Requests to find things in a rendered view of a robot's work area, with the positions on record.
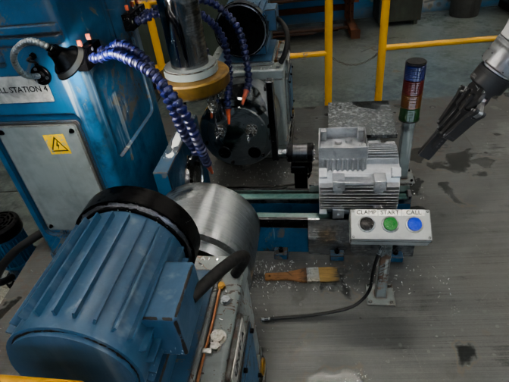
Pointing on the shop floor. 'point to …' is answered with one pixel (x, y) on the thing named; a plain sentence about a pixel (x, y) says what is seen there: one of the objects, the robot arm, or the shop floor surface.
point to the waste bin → (464, 8)
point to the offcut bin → (399, 10)
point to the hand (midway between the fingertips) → (432, 145)
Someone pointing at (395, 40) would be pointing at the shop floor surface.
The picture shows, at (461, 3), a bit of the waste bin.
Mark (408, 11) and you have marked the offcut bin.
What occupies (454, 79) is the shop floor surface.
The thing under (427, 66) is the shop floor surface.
